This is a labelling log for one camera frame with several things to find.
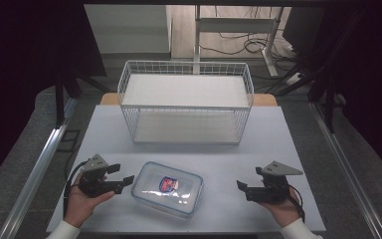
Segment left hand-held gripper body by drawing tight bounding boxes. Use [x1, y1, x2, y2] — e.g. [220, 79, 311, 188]
[78, 153, 124, 199]

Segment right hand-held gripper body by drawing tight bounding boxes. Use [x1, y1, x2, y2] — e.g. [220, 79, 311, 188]
[245, 160, 304, 204]

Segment clear plastic container blue-rimmed lid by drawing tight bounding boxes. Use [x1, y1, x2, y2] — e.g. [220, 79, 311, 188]
[130, 160, 205, 219]

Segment white wire shelf rack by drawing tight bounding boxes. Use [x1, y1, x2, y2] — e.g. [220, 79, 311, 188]
[116, 60, 256, 145]

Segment person's right hand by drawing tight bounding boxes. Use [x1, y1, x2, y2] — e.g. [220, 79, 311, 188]
[258, 187, 303, 229]

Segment person's left hand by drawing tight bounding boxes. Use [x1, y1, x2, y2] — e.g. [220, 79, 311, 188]
[63, 171, 116, 229]

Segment wooden table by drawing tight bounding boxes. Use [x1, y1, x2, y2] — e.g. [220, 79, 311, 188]
[98, 92, 279, 108]

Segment black metal stand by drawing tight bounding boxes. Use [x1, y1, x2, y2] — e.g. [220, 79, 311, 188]
[272, 63, 337, 134]
[54, 71, 110, 129]

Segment white power strip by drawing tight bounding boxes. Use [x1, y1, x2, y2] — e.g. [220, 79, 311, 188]
[286, 72, 305, 86]

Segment dark curtain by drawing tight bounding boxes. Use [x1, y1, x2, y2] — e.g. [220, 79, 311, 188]
[0, 0, 107, 195]
[306, 3, 382, 187]

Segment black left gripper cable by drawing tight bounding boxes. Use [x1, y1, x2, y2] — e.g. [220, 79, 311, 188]
[62, 160, 91, 218]

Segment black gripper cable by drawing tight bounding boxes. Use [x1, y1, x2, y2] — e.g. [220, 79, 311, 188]
[62, 160, 91, 218]
[287, 184, 306, 224]

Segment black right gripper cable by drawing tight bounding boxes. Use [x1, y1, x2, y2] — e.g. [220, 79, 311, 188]
[287, 184, 306, 224]

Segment aluminium rail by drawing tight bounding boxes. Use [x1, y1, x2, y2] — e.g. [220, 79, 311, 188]
[308, 102, 382, 239]
[0, 98, 79, 239]

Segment black floor cables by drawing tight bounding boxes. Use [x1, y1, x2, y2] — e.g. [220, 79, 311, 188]
[199, 5, 296, 73]

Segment white desk frame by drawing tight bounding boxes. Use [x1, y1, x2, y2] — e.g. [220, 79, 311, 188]
[193, 5, 286, 78]

